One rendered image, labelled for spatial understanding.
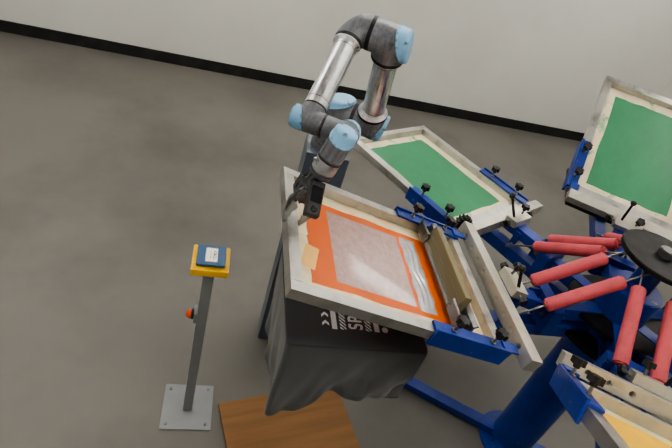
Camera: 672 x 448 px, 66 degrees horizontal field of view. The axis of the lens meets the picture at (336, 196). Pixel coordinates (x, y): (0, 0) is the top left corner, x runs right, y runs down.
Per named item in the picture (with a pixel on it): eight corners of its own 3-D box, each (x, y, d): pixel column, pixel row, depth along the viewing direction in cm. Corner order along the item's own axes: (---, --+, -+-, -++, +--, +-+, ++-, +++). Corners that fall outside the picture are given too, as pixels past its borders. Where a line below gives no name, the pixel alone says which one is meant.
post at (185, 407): (158, 429, 224) (175, 276, 170) (166, 384, 242) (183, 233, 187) (210, 430, 229) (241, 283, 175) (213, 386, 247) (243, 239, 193)
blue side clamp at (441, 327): (426, 344, 156) (439, 330, 153) (421, 331, 160) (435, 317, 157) (498, 365, 167) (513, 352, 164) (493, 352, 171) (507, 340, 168)
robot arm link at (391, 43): (354, 116, 215) (379, 7, 170) (387, 129, 214) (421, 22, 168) (344, 136, 209) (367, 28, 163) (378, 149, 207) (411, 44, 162)
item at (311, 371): (269, 417, 185) (293, 344, 161) (269, 408, 188) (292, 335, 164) (388, 421, 196) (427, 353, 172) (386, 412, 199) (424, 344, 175)
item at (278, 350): (262, 418, 185) (286, 344, 161) (262, 319, 221) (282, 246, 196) (271, 418, 186) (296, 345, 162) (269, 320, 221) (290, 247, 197)
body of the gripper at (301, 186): (312, 194, 164) (331, 166, 158) (314, 211, 157) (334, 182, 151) (291, 186, 161) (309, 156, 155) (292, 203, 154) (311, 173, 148)
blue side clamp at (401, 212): (390, 225, 200) (400, 213, 197) (387, 217, 204) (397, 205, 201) (449, 248, 211) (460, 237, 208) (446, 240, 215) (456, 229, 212)
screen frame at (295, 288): (285, 297, 138) (291, 288, 136) (279, 173, 184) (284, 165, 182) (500, 360, 168) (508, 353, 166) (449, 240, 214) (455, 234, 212)
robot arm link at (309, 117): (347, -4, 169) (285, 114, 152) (378, 7, 168) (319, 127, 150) (345, 20, 180) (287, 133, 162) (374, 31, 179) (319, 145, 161)
